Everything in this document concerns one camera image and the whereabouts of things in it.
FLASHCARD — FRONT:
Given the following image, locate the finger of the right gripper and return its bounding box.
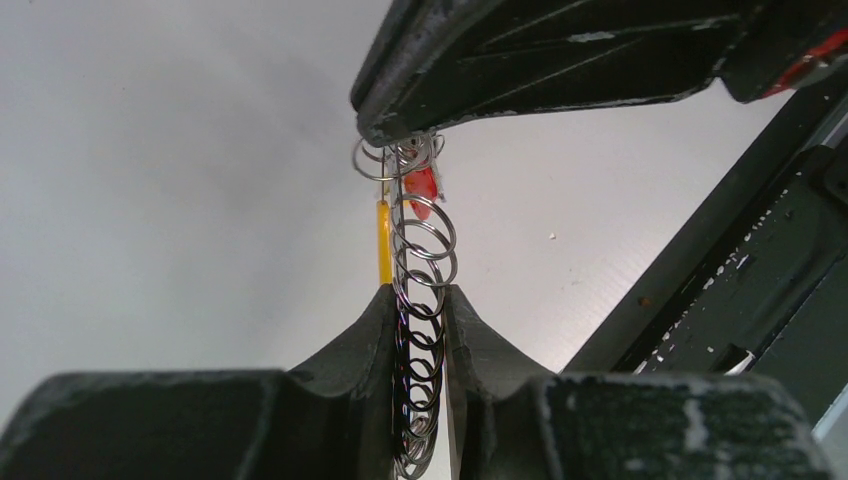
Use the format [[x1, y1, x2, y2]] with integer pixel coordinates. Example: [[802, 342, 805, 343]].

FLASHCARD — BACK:
[[350, 0, 767, 146]]

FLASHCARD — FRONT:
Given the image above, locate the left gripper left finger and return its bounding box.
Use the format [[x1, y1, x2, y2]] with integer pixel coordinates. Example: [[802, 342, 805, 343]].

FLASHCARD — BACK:
[[1, 286, 397, 479]]

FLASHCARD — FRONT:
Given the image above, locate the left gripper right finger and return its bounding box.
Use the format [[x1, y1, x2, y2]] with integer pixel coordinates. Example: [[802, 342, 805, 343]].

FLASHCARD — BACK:
[[443, 285, 833, 479]]

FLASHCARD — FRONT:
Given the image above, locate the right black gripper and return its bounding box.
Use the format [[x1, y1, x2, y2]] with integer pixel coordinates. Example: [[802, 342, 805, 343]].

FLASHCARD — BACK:
[[719, 1, 847, 103]]

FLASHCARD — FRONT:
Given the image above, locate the metal keyring with small rings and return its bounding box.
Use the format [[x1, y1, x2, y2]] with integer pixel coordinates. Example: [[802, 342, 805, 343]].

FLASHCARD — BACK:
[[351, 133, 458, 479]]

